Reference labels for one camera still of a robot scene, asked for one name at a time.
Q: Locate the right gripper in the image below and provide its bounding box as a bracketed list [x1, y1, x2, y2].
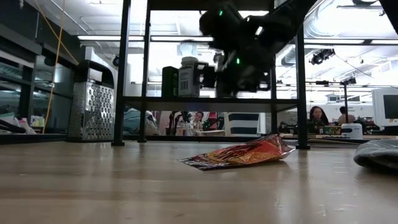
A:
[200, 46, 274, 96]

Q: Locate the white-lid glass spice jar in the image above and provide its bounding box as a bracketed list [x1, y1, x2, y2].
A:
[178, 56, 202, 98]

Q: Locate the dark wood black-frame shelf unit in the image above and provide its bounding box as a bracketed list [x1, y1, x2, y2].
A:
[111, 0, 312, 151]

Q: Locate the dark green spice tin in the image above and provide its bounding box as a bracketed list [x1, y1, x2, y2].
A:
[161, 65, 180, 98]

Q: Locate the red spice packet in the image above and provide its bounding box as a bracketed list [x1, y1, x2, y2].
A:
[178, 134, 296, 172]

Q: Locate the person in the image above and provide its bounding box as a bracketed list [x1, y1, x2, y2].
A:
[307, 105, 330, 128]
[337, 106, 357, 125]
[191, 111, 206, 130]

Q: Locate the long ceiling light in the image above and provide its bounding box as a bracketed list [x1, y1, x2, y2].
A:
[303, 38, 398, 45]
[76, 34, 215, 43]

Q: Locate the blue white striped box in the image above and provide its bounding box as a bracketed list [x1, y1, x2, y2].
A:
[223, 111, 261, 136]

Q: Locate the grey-teal bag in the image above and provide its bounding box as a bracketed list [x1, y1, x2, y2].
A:
[123, 107, 160, 136]

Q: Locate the white round device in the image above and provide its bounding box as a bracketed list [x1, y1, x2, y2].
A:
[341, 123, 364, 140]

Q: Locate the white-framed monitor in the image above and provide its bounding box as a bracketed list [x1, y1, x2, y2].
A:
[371, 88, 398, 128]

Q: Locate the grey checked dish cloth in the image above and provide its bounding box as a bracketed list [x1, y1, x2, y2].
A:
[353, 139, 398, 170]

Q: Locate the black storage rack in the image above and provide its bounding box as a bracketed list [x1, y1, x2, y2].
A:
[0, 0, 82, 138]

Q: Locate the black overhead camera rig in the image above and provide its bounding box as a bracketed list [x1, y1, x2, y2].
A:
[310, 48, 336, 66]

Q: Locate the metal box grater black handle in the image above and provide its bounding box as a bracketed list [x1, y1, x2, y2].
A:
[67, 60, 116, 142]

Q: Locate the yellow extension cable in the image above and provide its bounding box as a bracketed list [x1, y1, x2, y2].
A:
[33, 0, 80, 134]

